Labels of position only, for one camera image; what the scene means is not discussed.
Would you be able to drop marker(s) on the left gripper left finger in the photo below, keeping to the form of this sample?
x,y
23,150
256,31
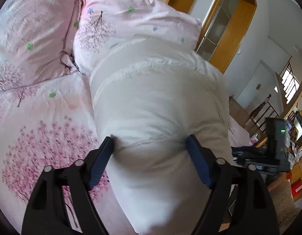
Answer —
x,y
46,212

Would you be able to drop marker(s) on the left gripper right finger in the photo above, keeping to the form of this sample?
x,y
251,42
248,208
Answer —
x,y
239,202

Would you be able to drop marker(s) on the beige puffer jacket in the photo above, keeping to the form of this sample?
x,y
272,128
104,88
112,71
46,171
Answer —
x,y
150,95

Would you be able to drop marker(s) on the pink cherry blossom bedsheet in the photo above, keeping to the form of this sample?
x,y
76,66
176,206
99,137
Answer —
x,y
53,123

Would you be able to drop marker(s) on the large pink floral pillow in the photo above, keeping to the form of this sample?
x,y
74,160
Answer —
x,y
36,40

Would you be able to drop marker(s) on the small pink floral pillow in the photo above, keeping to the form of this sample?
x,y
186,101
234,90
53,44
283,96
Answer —
x,y
102,24

